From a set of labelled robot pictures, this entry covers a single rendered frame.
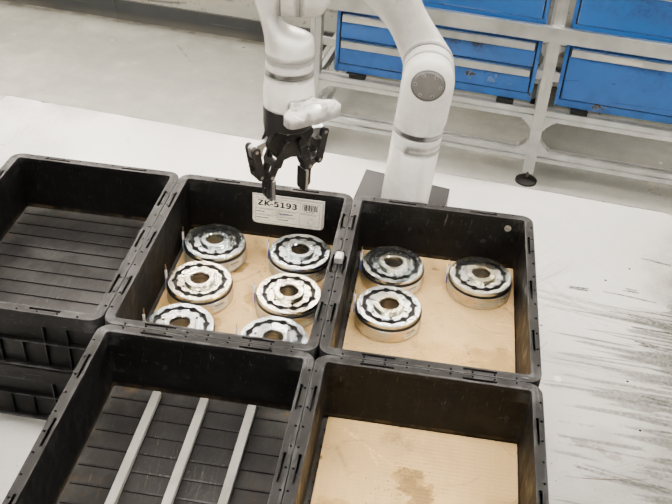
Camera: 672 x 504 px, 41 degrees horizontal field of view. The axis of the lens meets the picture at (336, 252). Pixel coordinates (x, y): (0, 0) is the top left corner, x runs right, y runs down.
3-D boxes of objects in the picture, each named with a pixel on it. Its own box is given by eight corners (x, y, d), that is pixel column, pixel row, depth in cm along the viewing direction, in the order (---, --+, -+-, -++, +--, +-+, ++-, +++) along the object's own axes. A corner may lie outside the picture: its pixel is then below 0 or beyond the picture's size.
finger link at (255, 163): (249, 139, 134) (260, 169, 138) (239, 146, 133) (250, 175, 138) (259, 147, 132) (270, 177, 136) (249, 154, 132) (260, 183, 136)
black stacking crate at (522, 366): (351, 252, 160) (355, 197, 154) (519, 273, 158) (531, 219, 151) (314, 414, 129) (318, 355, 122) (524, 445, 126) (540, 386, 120)
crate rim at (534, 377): (353, 206, 155) (354, 194, 154) (530, 228, 152) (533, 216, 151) (316, 365, 123) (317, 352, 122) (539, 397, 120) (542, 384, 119)
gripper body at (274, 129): (298, 82, 137) (296, 137, 142) (250, 95, 133) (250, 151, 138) (327, 102, 132) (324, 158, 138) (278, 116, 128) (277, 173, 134)
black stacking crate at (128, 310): (185, 230, 163) (182, 176, 156) (348, 251, 161) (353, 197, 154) (109, 384, 131) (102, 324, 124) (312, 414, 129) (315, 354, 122)
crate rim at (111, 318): (182, 184, 157) (181, 172, 156) (353, 206, 155) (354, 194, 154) (101, 335, 125) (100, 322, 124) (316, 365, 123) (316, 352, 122)
